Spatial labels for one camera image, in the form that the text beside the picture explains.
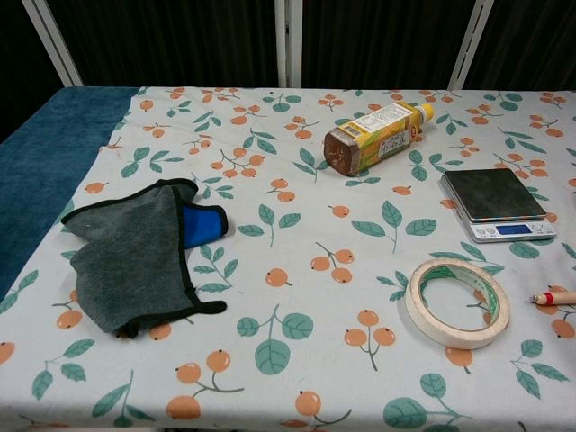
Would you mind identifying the blue velvet table cover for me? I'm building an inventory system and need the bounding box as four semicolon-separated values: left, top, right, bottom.
0;86;139;303

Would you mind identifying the silver digital kitchen scale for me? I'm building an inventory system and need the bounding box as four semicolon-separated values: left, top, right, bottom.
439;168;558;245

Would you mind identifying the black pleated curtain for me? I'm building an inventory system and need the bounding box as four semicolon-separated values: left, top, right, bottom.
0;0;576;91

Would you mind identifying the blue mitt with black trim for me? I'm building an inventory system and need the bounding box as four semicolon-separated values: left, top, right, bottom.
176;200;230;250

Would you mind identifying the beige masking tape roll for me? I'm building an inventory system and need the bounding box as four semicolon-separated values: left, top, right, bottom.
404;259;512;351

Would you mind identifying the yellow-label tea bottle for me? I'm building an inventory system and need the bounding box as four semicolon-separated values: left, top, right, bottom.
322;101;437;177

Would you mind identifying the white metal frame post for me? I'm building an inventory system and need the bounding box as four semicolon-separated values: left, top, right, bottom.
274;0;304;89
447;0;494;90
20;0;86;88

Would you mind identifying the floral orange-berry tablecloth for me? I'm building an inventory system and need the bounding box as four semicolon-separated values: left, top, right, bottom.
0;85;576;432

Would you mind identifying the gray cloth with black trim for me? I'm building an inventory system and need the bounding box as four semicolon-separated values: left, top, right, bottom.
60;178;229;340

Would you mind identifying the wooden pen with red band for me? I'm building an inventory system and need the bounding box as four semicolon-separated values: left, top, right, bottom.
529;285;576;309

